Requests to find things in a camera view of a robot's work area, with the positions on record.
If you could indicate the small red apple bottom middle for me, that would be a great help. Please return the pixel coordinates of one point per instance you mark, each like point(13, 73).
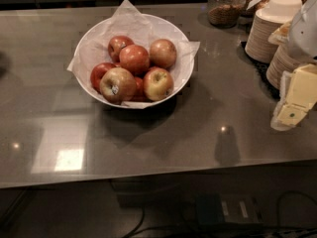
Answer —
point(139, 94)

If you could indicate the red apple centre top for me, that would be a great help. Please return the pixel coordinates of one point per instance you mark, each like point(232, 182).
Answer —
point(135, 59)

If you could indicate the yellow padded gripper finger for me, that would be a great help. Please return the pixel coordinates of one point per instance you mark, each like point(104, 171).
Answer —
point(279, 36)
point(298, 95)

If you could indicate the white paper liner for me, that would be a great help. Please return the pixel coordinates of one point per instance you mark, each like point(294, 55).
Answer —
point(132, 20)

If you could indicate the red yellow apple back right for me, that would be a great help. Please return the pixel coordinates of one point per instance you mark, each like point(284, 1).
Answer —
point(163, 53)

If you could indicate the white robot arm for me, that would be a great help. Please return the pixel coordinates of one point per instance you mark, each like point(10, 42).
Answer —
point(302, 36)

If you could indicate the white ceramic bowl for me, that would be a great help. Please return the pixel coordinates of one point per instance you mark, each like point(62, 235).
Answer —
point(180, 75)

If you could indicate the dark power box on floor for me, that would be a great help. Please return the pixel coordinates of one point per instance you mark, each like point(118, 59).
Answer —
point(224, 210)

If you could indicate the rear stack of paper plates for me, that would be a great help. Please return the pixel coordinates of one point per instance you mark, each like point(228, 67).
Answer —
point(258, 47)

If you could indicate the red apple back left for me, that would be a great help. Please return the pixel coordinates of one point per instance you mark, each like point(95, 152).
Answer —
point(116, 44)

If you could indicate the stack of paper plates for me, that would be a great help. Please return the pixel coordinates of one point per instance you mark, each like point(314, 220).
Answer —
point(258, 47)
point(280, 63)

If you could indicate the stack of white paper bowls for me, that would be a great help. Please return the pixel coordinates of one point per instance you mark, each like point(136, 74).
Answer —
point(280, 11)

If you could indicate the front stack of paper plates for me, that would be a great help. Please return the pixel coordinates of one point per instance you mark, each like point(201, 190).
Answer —
point(280, 63)

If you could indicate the dark red apple left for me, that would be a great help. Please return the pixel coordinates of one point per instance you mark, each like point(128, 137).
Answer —
point(98, 72)

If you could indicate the glass jar with granola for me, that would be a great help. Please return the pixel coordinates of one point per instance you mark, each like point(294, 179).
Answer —
point(224, 13)

